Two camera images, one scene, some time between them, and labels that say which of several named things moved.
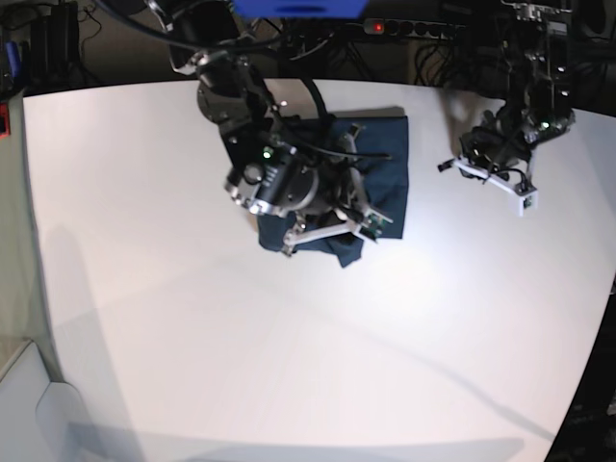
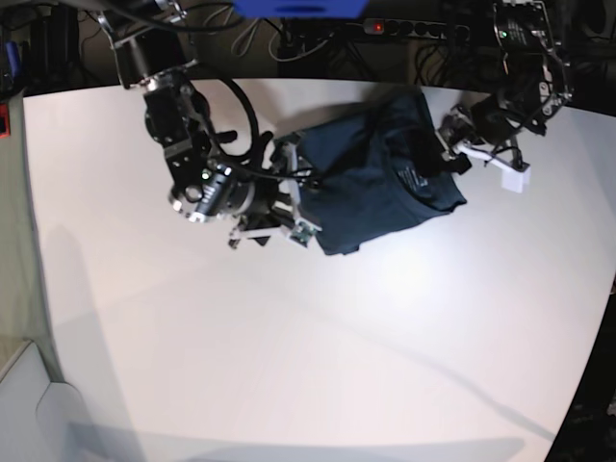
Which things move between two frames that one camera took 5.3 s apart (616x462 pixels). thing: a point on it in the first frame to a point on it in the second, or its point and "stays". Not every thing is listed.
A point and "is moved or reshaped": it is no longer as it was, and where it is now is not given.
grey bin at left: (40, 421) stays
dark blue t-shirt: (386, 183) is moved or reshaped
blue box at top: (301, 9) stays
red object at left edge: (5, 129) stays
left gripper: (361, 218) to (299, 224)
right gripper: (526, 190) to (459, 126)
